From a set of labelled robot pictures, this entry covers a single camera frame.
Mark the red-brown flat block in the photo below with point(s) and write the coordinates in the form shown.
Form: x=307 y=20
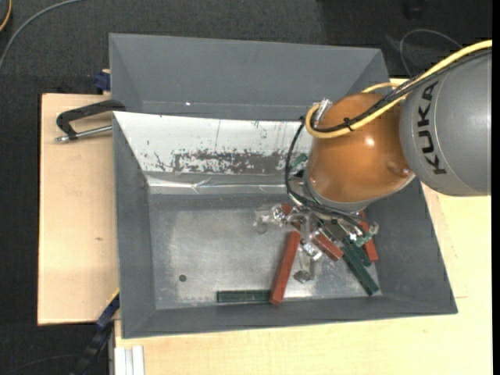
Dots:
x=329 y=248
x=370 y=248
x=284 y=268

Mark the grey metal bin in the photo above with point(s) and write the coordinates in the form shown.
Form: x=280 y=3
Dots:
x=218 y=72

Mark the pale wood board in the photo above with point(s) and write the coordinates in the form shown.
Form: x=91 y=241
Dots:
x=74 y=209

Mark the dark green flat block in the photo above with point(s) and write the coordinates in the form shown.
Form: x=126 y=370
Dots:
x=243 y=296
x=361 y=270

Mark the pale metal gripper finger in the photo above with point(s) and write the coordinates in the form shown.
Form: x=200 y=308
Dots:
x=278 y=214
x=309 y=258

